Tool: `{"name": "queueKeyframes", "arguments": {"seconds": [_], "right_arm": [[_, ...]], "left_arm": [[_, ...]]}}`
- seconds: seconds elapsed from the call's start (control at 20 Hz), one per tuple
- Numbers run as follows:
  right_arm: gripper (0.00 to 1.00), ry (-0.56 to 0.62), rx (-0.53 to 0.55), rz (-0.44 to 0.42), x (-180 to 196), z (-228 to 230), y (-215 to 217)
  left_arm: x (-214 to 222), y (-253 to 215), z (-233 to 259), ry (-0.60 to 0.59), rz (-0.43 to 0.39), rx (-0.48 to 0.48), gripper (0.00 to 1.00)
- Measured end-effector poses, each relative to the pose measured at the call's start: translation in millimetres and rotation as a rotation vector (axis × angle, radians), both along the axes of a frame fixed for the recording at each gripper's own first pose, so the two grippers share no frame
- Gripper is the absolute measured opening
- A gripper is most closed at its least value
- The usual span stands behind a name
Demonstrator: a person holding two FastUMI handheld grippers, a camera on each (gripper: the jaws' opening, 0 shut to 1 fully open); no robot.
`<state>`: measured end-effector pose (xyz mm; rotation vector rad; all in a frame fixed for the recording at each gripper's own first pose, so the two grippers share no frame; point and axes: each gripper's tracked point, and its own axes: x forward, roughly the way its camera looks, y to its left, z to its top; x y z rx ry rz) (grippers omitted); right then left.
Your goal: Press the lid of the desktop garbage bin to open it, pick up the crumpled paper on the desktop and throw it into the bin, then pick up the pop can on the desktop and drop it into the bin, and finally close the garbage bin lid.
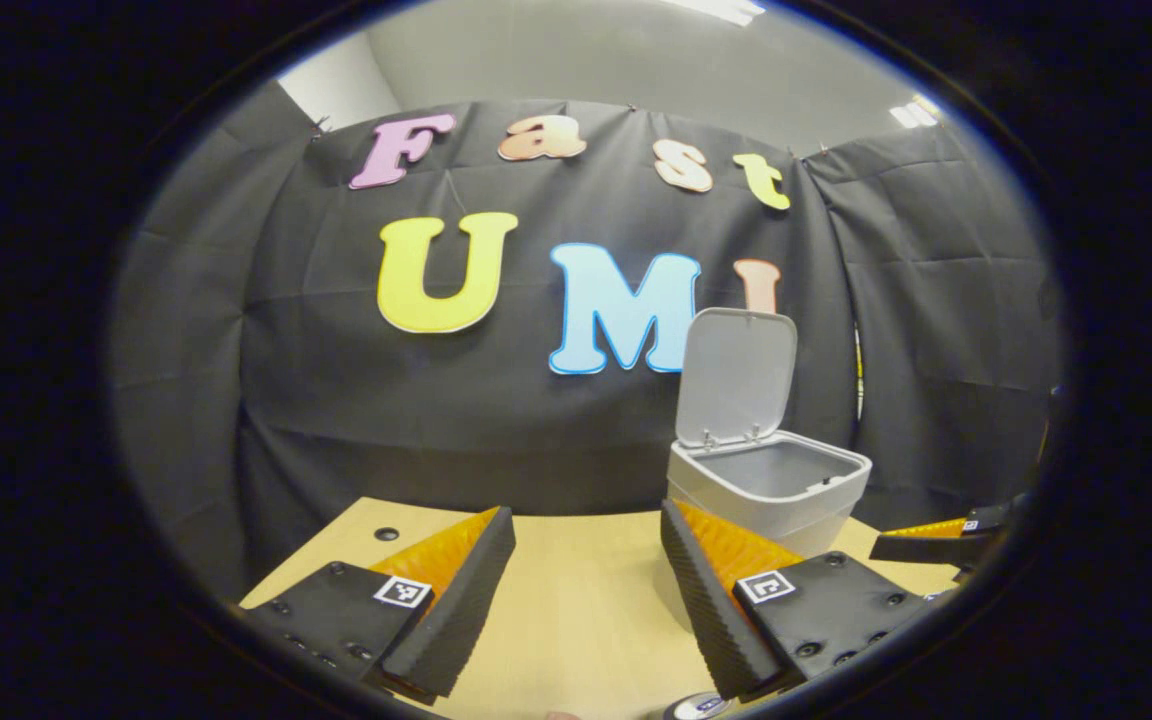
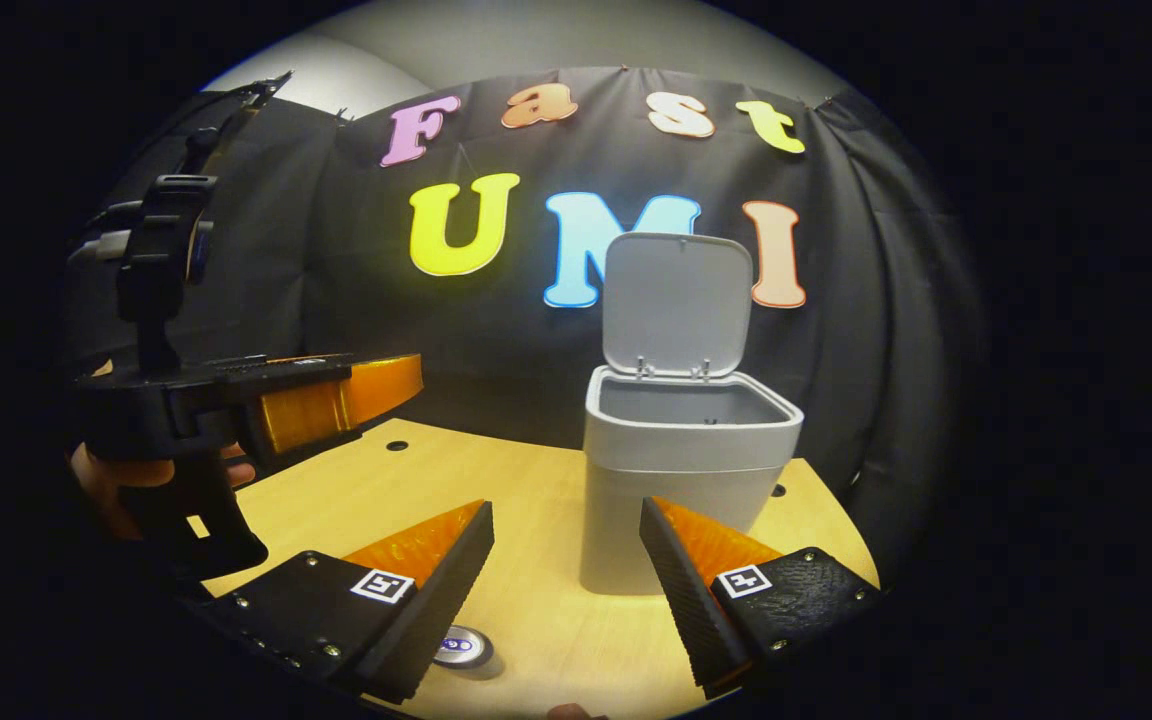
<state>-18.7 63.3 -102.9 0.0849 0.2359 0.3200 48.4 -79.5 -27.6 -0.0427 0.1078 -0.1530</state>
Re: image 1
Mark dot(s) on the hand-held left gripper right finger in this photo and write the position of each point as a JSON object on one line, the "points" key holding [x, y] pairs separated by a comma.
{"points": [[711, 610]]}

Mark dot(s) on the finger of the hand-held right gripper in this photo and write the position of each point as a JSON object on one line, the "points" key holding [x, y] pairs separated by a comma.
{"points": [[926, 548]]}

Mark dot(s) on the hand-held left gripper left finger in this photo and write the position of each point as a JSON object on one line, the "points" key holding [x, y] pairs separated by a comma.
{"points": [[466, 610]]}

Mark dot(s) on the white desktop garbage bin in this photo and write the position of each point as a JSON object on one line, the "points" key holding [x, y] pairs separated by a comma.
{"points": [[786, 510]]}

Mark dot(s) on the wooden desktop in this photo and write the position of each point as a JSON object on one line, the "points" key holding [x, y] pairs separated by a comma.
{"points": [[586, 620]]}

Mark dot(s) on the black backdrop cloth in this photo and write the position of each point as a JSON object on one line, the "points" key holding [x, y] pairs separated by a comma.
{"points": [[436, 420]]}

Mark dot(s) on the small ceiling light panel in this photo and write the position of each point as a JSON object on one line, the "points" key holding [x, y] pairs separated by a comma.
{"points": [[914, 112]]}

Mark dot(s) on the long ceiling light panel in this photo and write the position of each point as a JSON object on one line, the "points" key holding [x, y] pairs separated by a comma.
{"points": [[721, 8]]}

